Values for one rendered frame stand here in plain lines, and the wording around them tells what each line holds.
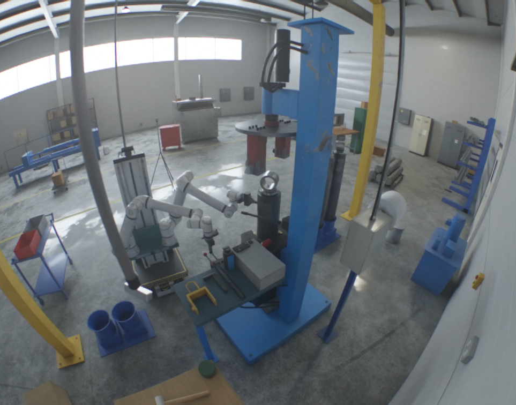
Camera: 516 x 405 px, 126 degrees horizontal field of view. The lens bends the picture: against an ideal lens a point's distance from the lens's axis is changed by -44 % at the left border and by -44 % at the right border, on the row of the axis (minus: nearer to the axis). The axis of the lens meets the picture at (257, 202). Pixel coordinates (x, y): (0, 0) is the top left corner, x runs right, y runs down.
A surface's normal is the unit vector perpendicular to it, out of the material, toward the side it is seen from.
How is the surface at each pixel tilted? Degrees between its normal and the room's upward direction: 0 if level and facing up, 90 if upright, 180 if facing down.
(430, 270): 90
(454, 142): 90
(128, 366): 0
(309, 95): 90
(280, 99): 90
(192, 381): 0
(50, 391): 0
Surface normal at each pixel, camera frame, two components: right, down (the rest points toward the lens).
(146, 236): 0.52, 0.43
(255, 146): -0.60, 0.39
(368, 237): -0.80, 0.29
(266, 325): 0.01, -0.87
